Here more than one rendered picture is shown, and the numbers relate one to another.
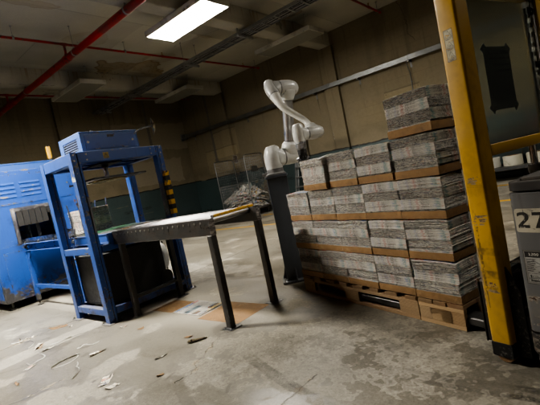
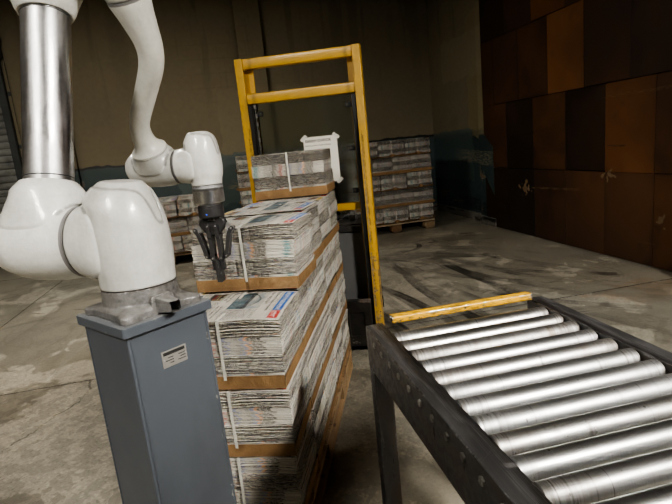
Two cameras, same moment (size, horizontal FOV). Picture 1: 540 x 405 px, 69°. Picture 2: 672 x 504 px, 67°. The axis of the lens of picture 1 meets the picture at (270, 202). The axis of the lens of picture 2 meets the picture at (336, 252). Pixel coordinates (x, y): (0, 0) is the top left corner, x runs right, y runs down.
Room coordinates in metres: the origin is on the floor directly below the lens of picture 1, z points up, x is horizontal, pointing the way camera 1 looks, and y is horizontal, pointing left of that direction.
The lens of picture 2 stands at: (4.23, 0.89, 1.30)
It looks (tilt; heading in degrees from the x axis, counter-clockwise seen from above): 12 degrees down; 219
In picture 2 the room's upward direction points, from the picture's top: 6 degrees counter-clockwise
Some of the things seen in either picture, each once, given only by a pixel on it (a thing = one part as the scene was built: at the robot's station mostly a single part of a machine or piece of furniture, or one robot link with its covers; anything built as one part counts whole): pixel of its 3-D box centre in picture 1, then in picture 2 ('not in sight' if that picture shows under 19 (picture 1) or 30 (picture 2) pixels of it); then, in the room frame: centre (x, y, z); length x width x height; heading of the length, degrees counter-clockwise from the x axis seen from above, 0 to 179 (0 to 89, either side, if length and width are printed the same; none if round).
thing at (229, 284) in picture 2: not in sight; (232, 275); (3.02, -0.60, 0.86); 0.29 x 0.16 x 0.04; 28
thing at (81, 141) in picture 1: (100, 145); not in sight; (4.02, 1.56, 1.65); 0.60 x 0.45 x 0.20; 140
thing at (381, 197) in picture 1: (361, 239); (279, 365); (2.84, -0.60, 0.42); 1.17 x 0.39 x 0.83; 30
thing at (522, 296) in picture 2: (233, 210); (461, 306); (2.93, 0.28, 0.81); 0.43 x 0.03 x 0.02; 140
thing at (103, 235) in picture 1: (120, 232); not in sight; (4.02, 1.56, 0.75); 0.70 x 0.65 x 0.10; 50
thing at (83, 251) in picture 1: (128, 267); not in sight; (4.02, 1.56, 0.38); 0.94 x 0.69 x 0.63; 140
